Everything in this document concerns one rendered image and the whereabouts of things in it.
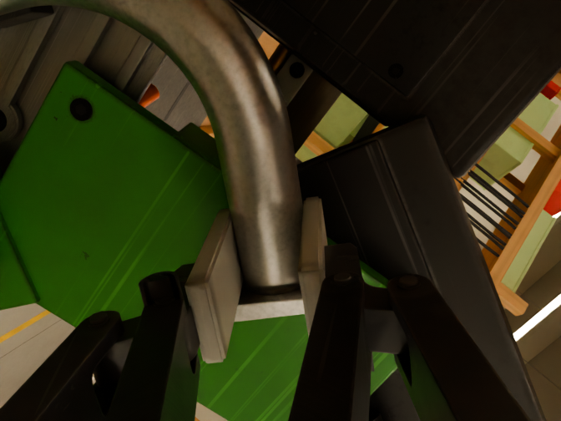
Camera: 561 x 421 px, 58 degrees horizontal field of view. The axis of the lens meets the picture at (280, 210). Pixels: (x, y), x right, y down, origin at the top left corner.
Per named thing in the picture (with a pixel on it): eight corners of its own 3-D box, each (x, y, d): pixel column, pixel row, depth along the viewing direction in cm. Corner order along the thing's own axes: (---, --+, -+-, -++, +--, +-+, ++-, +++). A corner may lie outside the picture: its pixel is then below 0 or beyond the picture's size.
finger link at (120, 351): (189, 381, 15) (90, 392, 15) (216, 295, 19) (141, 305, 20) (177, 337, 14) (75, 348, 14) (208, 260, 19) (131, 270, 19)
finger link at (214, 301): (225, 363, 16) (203, 366, 16) (246, 268, 23) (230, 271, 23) (206, 281, 15) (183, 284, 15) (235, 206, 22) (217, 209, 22)
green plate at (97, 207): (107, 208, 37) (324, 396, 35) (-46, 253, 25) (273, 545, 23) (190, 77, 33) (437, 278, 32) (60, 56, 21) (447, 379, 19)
